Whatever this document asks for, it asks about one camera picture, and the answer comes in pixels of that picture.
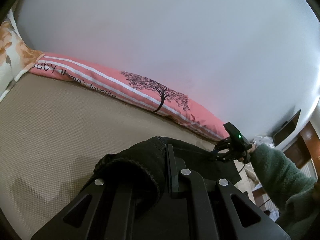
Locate beige textured bed mattress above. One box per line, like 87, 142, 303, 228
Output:
1, 74, 213, 239

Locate black pants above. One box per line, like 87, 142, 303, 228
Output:
88, 137, 241, 197

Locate white crumpled cloth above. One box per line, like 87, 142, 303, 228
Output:
253, 136, 274, 150

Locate pink striped tree pillow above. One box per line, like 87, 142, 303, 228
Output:
30, 53, 228, 141

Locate right hand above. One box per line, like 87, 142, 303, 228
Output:
238, 144, 257, 164

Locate green fuzzy right sleeve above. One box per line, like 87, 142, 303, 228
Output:
250, 144, 319, 239

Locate brown wooden furniture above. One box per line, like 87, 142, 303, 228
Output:
284, 121, 319, 174

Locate white orange floral pillow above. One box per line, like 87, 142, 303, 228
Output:
0, 10, 44, 100

